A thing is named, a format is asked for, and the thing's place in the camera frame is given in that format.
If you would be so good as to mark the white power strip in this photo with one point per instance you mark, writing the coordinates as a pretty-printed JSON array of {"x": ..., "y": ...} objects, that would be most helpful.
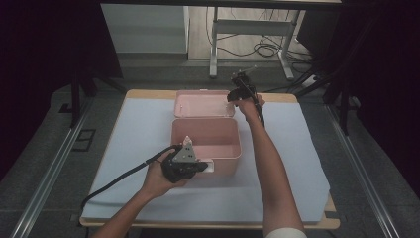
[{"x": 311, "y": 80}]

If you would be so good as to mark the white table mat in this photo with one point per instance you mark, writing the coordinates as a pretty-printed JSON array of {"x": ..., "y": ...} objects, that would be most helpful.
[{"x": 138, "y": 132}]

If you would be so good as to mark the person's left hand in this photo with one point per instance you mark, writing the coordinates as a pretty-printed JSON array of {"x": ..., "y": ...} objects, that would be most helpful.
[{"x": 152, "y": 180}]

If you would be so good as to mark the dark curtain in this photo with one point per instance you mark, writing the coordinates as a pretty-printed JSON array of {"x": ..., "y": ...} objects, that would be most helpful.
[
  {"x": 36, "y": 66},
  {"x": 393, "y": 82}
]

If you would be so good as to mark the aluminium floor rail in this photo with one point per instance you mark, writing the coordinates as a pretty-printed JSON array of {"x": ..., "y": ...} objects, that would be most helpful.
[
  {"x": 360, "y": 172},
  {"x": 49, "y": 172}
]

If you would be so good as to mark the white metal desk frame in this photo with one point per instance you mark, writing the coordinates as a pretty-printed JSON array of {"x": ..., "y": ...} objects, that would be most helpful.
[{"x": 252, "y": 27}]

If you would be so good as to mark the black floor socket frame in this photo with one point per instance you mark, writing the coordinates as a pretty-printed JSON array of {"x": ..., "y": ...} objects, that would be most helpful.
[{"x": 74, "y": 149}]

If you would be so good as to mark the wooden table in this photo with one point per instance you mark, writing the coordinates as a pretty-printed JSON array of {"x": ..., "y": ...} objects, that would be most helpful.
[{"x": 148, "y": 94}]

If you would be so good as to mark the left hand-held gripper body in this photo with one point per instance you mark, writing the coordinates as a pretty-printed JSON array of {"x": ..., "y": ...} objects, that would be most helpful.
[{"x": 181, "y": 167}]

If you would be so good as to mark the person's right hand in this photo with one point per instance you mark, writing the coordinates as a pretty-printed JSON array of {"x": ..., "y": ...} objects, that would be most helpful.
[{"x": 251, "y": 107}]

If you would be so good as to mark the black metal stand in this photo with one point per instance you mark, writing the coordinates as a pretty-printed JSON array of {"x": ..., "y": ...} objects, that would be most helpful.
[
  {"x": 75, "y": 99},
  {"x": 343, "y": 109}
]

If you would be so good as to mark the white sleeve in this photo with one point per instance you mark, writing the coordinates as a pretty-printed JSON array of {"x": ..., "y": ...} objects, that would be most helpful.
[{"x": 286, "y": 233}]

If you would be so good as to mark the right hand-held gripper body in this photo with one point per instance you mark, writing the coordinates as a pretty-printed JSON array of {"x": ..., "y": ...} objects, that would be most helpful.
[{"x": 245, "y": 86}]

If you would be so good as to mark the small black floor plate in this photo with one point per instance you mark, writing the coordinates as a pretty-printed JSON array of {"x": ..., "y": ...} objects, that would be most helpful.
[{"x": 65, "y": 108}]

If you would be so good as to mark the white cabinet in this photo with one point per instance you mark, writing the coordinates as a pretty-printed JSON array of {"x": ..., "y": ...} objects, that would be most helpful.
[{"x": 145, "y": 29}]

